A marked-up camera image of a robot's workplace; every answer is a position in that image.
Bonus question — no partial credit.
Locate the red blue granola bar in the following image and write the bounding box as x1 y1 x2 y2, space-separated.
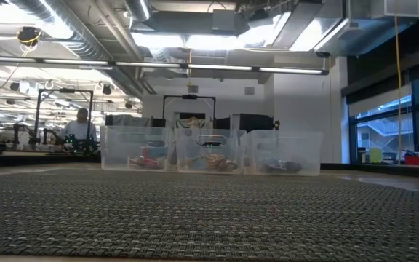
128 145 167 170

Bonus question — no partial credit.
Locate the clear plastic bin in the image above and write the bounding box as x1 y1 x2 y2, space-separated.
247 130 324 177
175 127 248 175
100 125 175 172

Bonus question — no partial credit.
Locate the black equipment box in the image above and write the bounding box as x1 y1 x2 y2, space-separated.
216 113 280 132

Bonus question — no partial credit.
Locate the long ceiling light bar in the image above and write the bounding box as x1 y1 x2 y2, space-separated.
0 55 330 76

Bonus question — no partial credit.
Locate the grey woven table mat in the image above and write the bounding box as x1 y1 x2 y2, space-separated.
0 168 419 262

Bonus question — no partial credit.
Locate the person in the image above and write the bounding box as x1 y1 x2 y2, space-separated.
62 107 98 143

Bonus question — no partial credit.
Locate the green cup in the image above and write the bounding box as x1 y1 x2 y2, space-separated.
369 147 383 164

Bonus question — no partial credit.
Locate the silver ventilation duct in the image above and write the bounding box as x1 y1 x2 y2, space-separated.
124 0 152 22

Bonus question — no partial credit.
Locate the black ceiling camera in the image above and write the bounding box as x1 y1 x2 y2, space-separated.
16 26 43 47

